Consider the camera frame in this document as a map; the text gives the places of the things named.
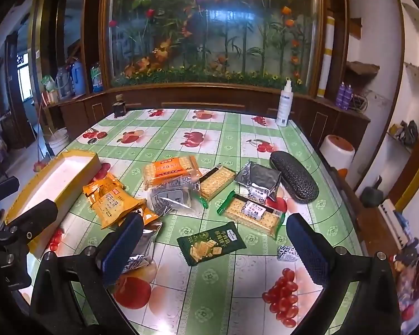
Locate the green fruit print tablecloth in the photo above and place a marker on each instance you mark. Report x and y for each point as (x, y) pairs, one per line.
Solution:
(223, 139)

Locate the small dark jar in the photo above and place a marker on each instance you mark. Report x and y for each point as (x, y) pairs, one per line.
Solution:
(119, 109)

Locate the purple bottle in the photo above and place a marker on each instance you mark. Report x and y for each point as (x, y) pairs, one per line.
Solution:
(348, 98)
(341, 97)

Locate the white stool orange top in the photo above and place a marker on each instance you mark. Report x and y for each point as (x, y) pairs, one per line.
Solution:
(337, 153)

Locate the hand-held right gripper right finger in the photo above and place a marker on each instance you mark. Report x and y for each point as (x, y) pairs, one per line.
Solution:
(307, 251)

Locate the glass flower display panel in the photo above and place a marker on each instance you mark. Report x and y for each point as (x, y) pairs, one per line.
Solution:
(209, 35)

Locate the dark green jar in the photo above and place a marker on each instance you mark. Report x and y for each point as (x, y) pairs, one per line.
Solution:
(372, 196)

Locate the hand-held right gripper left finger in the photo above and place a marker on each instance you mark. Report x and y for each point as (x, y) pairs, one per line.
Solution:
(120, 251)

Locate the orange snack packet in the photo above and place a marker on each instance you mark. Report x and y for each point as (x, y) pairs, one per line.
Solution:
(145, 216)
(108, 209)
(97, 186)

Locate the green white plastic bottle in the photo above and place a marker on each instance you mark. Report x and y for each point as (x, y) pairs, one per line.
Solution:
(96, 78)

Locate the blue thermos jug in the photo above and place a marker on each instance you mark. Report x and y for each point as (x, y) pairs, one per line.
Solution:
(78, 78)

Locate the silver foil snack packet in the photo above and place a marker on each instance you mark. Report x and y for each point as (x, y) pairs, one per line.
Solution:
(145, 244)
(260, 178)

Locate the dark shoe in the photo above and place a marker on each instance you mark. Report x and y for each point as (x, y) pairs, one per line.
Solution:
(406, 133)

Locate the clear cracker pack green ends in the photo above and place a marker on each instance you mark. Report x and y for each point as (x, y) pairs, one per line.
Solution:
(251, 213)
(214, 181)

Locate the white spray bottle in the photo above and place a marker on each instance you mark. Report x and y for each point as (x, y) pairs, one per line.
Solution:
(285, 106)

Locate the white bucket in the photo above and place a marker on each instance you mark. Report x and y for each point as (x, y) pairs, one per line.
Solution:
(58, 141)

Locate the clear water jug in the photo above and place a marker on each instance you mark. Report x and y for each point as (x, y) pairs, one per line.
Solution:
(63, 83)

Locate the white rolled poster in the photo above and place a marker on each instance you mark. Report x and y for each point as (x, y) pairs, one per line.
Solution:
(326, 59)

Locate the dark green cracker packet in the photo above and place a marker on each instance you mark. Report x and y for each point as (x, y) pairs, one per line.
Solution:
(209, 242)

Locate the grey foil snack packet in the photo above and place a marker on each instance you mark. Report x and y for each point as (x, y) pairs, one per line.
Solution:
(167, 197)

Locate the yellow cardboard box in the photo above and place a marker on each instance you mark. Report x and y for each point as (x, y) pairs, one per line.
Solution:
(66, 171)

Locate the black woven glasses case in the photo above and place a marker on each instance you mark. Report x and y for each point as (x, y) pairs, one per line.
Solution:
(293, 178)

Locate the small white candy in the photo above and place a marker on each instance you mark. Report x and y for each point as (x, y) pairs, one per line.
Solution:
(286, 253)

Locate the orange cracker pack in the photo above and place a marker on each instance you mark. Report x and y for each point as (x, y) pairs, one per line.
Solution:
(167, 171)

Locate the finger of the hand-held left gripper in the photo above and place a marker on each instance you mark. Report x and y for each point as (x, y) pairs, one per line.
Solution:
(1, 186)
(35, 213)

